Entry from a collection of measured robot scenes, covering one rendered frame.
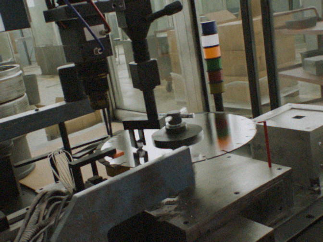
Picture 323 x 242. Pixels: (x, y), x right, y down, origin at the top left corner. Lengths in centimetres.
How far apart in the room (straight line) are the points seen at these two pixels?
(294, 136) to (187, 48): 60
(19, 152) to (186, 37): 67
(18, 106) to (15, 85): 7
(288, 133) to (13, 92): 83
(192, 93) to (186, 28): 23
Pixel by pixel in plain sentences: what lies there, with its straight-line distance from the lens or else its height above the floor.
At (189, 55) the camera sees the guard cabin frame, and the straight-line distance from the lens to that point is 147.
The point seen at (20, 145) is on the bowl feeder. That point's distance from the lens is 145.
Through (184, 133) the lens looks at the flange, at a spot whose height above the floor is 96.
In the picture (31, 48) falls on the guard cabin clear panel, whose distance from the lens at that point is 186.
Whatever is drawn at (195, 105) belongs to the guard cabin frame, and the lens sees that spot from 151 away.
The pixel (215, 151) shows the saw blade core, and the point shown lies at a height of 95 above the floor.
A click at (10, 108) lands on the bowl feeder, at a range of 138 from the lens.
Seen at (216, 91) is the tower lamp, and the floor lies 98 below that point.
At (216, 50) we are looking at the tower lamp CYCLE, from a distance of 112.
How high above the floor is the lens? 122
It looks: 15 degrees down
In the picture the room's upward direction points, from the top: 10 degrees counter-clockwise
